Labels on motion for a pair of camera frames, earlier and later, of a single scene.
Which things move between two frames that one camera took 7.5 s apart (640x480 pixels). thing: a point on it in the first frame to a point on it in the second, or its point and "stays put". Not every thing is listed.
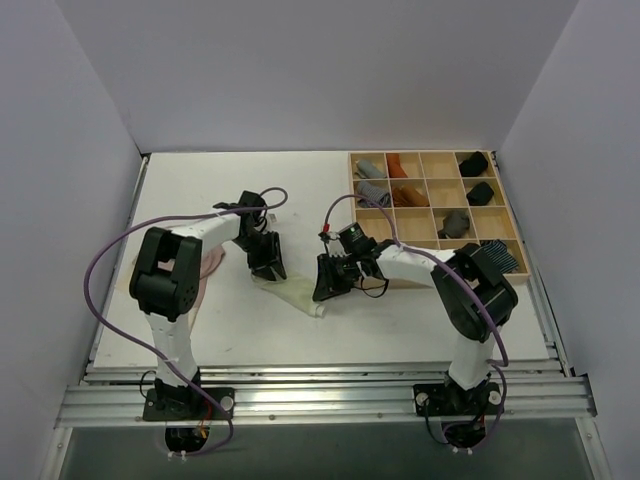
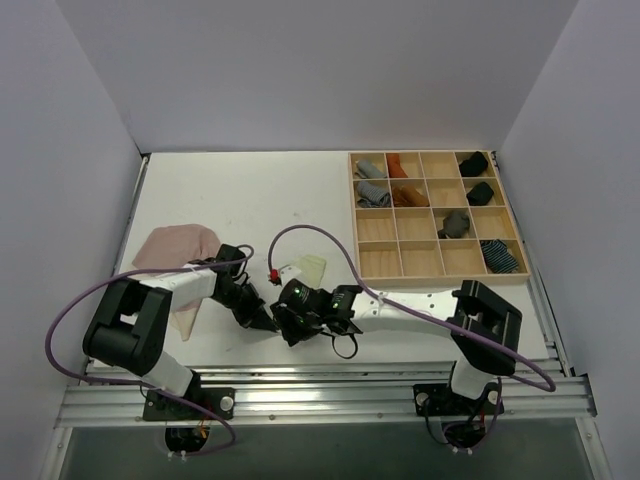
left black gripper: x=263 y=248 to x=252 y=310
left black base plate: x=187 y=404 stays put
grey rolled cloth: x=368 y=170 stays put
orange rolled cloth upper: x=394 y=168 stays put
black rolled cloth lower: x=480 y=194 stays put
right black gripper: x=333 y=266 to x=285 y=320
